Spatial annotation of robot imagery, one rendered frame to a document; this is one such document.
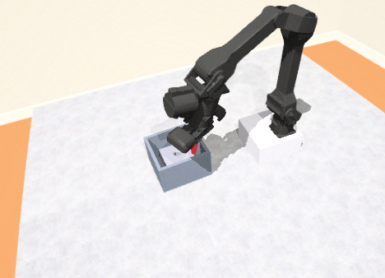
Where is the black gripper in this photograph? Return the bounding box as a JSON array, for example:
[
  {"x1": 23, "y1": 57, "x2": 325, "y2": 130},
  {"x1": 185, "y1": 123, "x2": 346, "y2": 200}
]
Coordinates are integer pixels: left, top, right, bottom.
[{"x1": 167, "y1": 104, "x2": 226, "y2": 153}]

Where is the red peg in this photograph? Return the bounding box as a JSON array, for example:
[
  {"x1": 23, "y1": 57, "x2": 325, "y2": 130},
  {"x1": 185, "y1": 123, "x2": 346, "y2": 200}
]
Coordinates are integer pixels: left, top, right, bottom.
[{"x1": 191, "y1": 143, "x2": 198, "y2": 155}]

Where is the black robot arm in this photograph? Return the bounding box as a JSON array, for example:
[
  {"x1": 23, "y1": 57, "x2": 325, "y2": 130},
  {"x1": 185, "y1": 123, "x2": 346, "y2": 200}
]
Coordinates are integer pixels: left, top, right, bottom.
[{"x1": 163, "y1": 3, "x2": 318, "y2": 139}]

